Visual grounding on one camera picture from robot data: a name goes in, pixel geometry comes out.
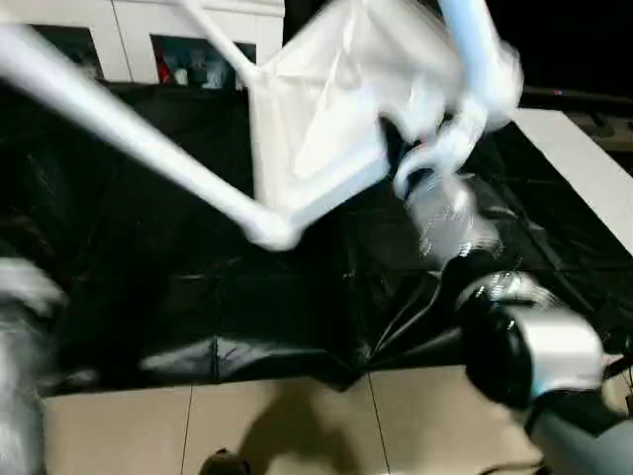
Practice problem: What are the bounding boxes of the white plastic table top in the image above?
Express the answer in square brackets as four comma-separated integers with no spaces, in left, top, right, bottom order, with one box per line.
[245,0,526,252]

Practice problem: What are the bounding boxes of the white plastic table leg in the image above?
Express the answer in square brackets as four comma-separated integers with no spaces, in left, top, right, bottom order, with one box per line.
[438,0,526,131]
[0,23,294,249]
[181,0,264,76]

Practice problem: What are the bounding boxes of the white flat board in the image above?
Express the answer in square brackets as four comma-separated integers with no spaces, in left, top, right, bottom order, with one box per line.
[510,108,633,249]

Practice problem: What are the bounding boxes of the black metal rod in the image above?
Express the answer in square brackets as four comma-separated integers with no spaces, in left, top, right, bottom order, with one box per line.
[522,85,633,104]

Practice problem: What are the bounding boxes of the black work mat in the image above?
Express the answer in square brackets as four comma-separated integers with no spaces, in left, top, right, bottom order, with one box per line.
[0,78,633,398]

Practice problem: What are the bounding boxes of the white cabinet with glass doors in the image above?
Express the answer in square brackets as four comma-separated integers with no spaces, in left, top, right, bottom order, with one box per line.
[0,0,289,91]

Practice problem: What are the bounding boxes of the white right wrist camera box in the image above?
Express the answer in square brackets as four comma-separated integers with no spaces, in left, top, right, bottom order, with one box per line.
[395,107,490,200]

